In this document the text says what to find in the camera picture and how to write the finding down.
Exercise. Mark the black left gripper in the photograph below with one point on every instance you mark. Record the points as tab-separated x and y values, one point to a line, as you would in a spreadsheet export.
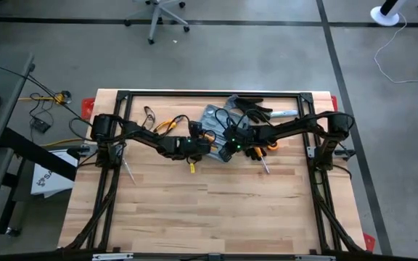
198	146

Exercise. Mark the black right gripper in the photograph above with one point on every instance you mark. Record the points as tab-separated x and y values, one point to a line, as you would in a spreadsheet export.
239	136

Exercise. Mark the orange black screwdriver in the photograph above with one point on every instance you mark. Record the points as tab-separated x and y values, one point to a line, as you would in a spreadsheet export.
259	152

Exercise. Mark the grey plastic tool case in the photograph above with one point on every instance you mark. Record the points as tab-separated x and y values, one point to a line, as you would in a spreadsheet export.
210	114

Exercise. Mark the orange tape measure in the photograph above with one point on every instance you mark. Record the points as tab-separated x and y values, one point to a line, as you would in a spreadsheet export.
273	146

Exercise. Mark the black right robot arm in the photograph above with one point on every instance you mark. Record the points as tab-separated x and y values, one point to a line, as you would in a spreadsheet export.
289	125

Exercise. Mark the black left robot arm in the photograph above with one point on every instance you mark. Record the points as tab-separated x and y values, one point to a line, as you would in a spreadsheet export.
143	134

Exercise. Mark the silver utility knife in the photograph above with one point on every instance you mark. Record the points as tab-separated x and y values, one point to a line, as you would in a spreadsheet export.
284	114

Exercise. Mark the slim clear screwdriver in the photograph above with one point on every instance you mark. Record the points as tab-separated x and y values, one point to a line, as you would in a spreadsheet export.
129	172

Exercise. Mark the red corner clamp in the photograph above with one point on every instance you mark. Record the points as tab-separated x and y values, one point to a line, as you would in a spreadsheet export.
88	107
369	242
334	105

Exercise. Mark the yellow black extension plug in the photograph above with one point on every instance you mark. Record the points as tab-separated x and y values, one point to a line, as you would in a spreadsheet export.
63	97

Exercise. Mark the black desk leg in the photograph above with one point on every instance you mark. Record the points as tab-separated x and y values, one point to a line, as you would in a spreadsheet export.
38	154

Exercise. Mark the white round stand base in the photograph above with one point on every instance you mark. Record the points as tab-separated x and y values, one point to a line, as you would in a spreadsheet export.
385	16

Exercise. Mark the black desk caster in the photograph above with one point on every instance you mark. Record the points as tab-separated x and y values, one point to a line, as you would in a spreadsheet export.
13	232

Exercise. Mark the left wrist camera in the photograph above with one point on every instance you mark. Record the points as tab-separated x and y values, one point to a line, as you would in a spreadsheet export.
195	129

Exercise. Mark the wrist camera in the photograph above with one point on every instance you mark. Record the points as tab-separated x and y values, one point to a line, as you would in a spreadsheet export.
227	153
195	129

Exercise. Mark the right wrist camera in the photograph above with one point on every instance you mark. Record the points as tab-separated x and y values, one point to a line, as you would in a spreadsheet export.
227	153

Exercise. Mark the black metal rig frame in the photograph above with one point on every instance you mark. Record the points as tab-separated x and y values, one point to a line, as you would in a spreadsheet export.
285	94

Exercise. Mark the silver frame bracket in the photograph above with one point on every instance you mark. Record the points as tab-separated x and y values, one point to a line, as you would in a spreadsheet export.
112	256
316	258

